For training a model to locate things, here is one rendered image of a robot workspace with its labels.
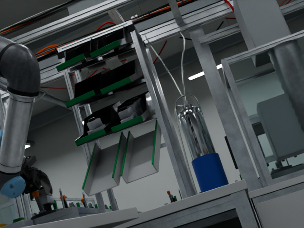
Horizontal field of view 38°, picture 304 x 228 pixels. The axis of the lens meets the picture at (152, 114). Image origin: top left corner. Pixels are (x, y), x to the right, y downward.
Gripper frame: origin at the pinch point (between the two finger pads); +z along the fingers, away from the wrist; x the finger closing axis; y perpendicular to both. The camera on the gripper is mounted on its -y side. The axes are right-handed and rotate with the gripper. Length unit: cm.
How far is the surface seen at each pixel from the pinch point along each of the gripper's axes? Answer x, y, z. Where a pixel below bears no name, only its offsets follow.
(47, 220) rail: 6.9, 21.6, -7.5
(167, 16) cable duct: 66, -143, 23
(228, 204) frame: 68, 37, -4
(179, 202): 54, 34, -9
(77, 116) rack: 20.2, -22.9, -12.6
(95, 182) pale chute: 22.9, 6.3, -1.9
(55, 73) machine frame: -18, -137, 28
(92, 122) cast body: 29.0, -8.5, -17.9
